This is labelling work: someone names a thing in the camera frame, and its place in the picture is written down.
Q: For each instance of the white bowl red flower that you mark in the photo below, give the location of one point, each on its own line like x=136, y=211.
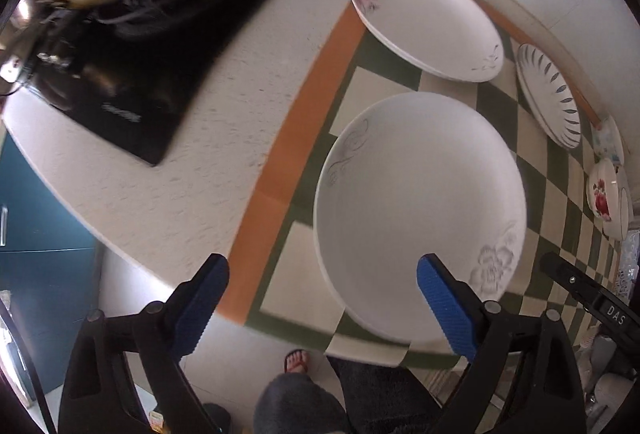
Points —
x=603, y=195

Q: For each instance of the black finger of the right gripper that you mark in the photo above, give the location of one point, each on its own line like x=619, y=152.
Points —
x=579, y=286

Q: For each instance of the black induction cooktop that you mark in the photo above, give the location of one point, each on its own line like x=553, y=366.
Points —
x=127, y=70

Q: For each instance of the white plate pink rose pattern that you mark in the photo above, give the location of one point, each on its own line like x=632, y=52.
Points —
x=452, y=39

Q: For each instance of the white plate grey floral pattern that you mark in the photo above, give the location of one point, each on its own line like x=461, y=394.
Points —
x=411, y=174

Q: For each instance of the green checkered orange-edged mat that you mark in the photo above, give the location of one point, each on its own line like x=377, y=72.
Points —
x=276, y=286

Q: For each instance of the right white gloved hand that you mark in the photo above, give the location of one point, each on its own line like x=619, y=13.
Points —
x=604, y=391

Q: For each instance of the white plate blue leaf rim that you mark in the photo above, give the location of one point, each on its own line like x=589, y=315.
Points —
x=548, y=96

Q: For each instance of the blue cabinet door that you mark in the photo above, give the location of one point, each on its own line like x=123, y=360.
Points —
x=49, y=265

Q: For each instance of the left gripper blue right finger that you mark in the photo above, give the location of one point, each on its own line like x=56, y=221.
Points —
x=457, y=309

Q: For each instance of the white bowl colourful dots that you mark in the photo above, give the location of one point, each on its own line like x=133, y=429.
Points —
x=607, y=141

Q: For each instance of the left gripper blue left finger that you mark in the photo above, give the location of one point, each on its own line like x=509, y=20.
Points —
x=194, y=302

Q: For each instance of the foot in red sandal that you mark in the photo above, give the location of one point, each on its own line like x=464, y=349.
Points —
x=296, y=361

